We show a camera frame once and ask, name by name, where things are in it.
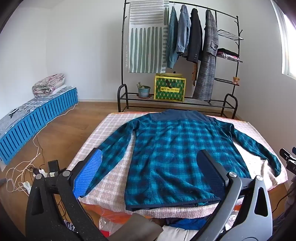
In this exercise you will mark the brown cloth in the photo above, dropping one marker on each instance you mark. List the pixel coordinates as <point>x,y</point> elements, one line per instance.
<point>143,228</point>

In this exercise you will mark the striped black white pants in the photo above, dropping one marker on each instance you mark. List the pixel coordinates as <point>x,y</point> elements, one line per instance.
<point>69,226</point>

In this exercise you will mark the white power adapter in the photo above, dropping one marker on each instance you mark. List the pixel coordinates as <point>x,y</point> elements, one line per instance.
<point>41,172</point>

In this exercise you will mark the folded clothes stack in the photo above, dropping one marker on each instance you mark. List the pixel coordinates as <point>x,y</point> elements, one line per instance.
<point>227,53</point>

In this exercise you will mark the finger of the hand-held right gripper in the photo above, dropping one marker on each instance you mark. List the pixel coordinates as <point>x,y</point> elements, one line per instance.
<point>284,154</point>

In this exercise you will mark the orange scarf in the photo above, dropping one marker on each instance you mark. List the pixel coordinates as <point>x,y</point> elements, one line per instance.
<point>194,74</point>

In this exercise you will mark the white power strip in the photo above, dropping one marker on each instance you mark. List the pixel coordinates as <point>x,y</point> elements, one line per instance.
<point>26,186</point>

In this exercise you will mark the white green striped cloth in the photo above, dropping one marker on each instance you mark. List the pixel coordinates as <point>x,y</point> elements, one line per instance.
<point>148,41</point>

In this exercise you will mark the teal plaid fleece jacket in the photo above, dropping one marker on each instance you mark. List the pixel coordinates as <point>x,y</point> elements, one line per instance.
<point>171,148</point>

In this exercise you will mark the blue denim jacket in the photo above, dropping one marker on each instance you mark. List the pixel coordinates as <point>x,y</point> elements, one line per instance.
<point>183,30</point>

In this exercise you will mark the clear plastic bag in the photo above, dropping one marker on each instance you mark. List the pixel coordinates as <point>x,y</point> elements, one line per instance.
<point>108,226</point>

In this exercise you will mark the blue folding mattress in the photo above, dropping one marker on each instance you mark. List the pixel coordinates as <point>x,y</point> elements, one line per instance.
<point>46,113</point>

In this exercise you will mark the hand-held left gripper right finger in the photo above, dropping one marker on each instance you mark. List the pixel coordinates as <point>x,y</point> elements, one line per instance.
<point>211,176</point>

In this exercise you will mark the folded floral quilt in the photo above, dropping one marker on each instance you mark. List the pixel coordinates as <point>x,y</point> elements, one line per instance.
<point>48,84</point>

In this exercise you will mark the black blazer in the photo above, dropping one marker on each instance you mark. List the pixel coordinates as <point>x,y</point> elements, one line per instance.
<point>194,39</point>

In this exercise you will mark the black metal clothes rack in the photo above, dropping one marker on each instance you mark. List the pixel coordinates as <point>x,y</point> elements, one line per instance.
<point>119,99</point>

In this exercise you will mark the black charger block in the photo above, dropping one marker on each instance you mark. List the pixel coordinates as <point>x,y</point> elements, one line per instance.
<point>53,166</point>

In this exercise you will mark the yellow green patterned box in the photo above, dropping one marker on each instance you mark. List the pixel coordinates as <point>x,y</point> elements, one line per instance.
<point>170,89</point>

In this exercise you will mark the potted plant in blue pot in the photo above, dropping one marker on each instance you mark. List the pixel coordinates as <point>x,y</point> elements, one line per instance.
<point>143,92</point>

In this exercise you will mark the small teddy bear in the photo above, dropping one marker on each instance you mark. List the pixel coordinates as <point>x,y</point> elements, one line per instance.
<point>235,80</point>

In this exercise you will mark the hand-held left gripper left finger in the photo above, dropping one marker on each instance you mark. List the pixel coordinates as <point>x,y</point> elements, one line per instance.
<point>89,171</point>

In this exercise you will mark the grey plaid coat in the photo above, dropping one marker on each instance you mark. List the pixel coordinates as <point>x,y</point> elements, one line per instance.
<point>207,69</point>

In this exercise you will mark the grey checked sheet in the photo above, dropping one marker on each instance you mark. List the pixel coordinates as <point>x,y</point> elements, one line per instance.
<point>34,103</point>

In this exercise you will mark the blue cloth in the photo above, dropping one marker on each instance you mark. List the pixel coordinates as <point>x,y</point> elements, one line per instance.
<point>185,224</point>

